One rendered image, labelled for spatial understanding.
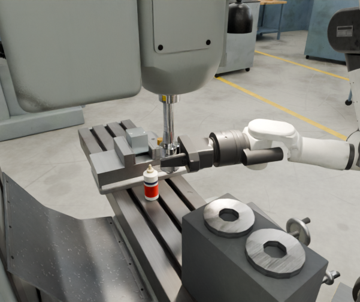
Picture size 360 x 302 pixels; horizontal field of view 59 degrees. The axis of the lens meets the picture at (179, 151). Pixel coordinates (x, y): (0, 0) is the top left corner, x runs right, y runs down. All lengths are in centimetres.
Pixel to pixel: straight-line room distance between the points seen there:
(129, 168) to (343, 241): 173
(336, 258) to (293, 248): 171
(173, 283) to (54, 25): 53
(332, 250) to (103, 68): 200
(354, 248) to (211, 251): 186
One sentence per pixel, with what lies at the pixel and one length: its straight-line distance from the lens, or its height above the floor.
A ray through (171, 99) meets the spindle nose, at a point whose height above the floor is 129.
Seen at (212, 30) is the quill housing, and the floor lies 143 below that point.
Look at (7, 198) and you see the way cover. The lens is 78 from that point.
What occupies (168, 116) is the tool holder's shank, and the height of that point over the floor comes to 125.
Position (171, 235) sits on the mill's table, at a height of 95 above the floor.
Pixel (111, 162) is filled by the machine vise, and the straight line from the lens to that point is 98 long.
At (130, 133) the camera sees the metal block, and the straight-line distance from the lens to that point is 97.
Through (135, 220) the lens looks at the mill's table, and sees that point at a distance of 86.
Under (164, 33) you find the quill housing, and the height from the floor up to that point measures 144.
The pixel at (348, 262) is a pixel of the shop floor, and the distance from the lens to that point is 226.
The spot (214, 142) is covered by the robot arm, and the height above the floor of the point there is 117.
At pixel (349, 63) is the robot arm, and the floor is 134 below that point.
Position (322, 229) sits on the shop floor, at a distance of 241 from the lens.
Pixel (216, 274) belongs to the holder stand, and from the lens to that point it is 58.
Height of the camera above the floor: 153
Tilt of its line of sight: 30 degrees down
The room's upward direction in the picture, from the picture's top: straight up
